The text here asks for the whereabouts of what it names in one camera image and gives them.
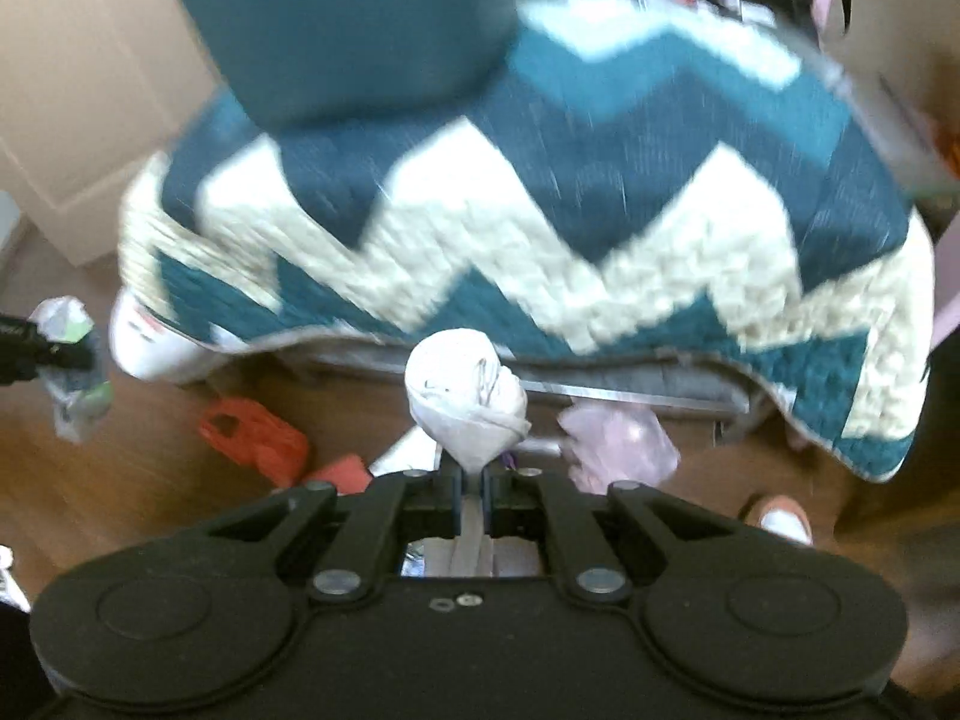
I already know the white printed plastic bag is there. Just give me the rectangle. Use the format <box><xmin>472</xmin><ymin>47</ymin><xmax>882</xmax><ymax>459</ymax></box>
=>
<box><xmin>109</xmin><ymin>289</ymin><xmax>226</xmax><ymax>383</ymax></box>

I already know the grey bed frame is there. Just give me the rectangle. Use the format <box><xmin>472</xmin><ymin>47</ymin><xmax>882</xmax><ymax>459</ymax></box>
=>
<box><xmin>300</xmin><ymin>345</ymin><xmax>766</xmax><ymax>430</ymax></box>

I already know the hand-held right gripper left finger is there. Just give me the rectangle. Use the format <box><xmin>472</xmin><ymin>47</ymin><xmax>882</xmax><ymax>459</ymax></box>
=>
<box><xmin>210</xmin><ymin>466</ymin><xmax>461</xmax><ymax>605</ymax></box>

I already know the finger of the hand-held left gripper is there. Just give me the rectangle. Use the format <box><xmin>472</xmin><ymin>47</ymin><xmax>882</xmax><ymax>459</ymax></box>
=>
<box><xmin>0</xmin><ymin>313</ymin><xmax>92</xmax><ymax>385</ymax></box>

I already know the red packet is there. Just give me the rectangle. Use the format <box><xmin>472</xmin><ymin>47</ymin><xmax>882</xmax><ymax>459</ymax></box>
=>
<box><xmin>304</xmin><ymin>454</ymin><xmax>374</xmax><ymax>496</ymax></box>

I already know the teal white zigzag quilt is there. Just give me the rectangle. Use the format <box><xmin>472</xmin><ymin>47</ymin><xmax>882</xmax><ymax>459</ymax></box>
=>
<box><xmin>118</xmin><ymin>0</ymin><xmax>938</xmax><ymax>482</ymax></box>

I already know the beige door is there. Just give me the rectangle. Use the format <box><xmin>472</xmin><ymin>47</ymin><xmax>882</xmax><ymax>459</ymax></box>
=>
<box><xmin>0</xmin><ymin>0</ymin><xmax>226</xmax><ymax>268</ymax></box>

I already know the red foam net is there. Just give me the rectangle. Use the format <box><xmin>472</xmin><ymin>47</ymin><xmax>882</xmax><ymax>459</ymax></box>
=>
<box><xmin>199</xmin><ymin>399</ymin><xmax>311</xmax><ymax>488</ymax></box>

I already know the white paper sheet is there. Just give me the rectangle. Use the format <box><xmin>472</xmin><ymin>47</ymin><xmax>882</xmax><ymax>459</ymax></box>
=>
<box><xmin>371</xmin><ymin>427</ymin><xmax>443</xmax><ymax>478</ymax></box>

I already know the clear plastic bag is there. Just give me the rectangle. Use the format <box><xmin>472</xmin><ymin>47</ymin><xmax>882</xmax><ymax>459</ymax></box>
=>
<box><xmin>28</xmin><ymin>296</ymin><xmax>113</xmax><ymax>443</ymax></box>

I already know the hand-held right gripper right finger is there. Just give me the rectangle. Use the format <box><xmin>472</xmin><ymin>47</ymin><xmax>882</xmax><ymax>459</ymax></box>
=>
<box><xmin>483</xmin><ymin>467</ymin><xmax>733</xmax><ymax>605</ymax></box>

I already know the white tissue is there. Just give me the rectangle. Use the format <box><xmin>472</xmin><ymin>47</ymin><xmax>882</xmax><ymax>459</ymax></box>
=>
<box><xmin>405</xmin><ymin>328</ymin><xmax>532</xmax><ymax>477</ymax></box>

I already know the pink plastic bag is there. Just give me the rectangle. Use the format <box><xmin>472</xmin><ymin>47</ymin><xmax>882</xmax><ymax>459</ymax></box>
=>
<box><xmin>559</xmin><ymin>401</ymin><xmax>680</xmax><ymax>492</ymax></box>

